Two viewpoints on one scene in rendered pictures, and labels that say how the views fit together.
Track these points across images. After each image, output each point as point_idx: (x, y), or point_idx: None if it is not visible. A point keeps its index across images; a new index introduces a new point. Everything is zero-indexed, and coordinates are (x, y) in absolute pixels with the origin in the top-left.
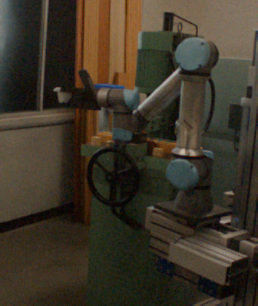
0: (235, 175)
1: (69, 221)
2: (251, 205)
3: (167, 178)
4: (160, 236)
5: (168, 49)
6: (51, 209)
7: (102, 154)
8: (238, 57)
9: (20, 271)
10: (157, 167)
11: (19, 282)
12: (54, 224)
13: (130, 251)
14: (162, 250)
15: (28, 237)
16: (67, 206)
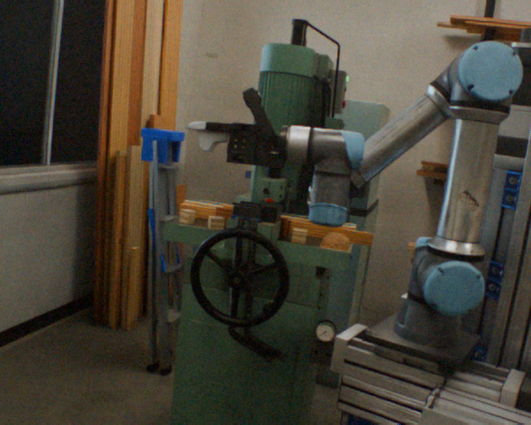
0: None
1: (87, 323)
2: (516, 328)
3: (429, 297)
4: (364, 385)
5: (311, 74)
6: (61, 307)
7: (203, 237)
8: None
9: (40, 418)
10: (299, 258)
11: None
12: (66, 328)
13: (247, 390)
14: (367, 408)
15: (35, 353)
16: (81, 300)
